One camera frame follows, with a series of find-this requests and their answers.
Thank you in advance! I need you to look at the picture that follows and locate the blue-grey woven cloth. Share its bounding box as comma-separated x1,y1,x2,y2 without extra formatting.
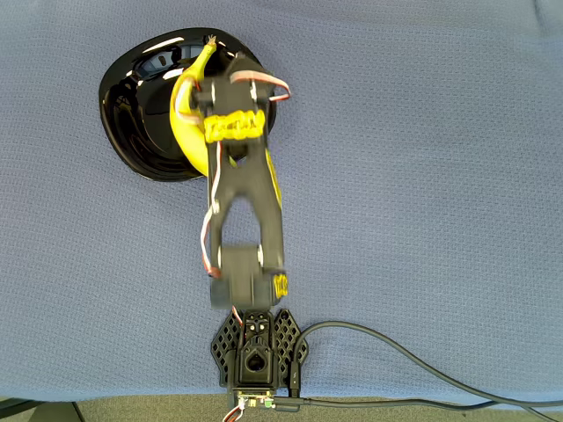
0,0,563,404

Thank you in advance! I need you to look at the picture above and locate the black cable at arm rear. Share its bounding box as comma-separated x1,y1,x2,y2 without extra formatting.
272,394,563,422

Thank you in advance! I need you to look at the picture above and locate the black glossy bowl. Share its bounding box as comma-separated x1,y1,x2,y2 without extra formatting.
99,26,279,184

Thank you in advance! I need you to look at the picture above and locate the yellow banana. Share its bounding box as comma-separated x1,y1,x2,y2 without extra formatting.
169,34,220,178

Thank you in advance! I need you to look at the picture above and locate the black tripod stand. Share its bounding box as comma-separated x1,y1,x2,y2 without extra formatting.
0,397,87,422

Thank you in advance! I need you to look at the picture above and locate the white forearm servo wire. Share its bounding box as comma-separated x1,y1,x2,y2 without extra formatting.
199,144,224,280

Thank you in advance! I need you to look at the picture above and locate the black looping cable at base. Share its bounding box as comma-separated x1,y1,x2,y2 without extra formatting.
288,320,563,412

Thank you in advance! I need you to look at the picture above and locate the white gripper servo wire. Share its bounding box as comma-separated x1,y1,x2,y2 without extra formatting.
230,71,292,106

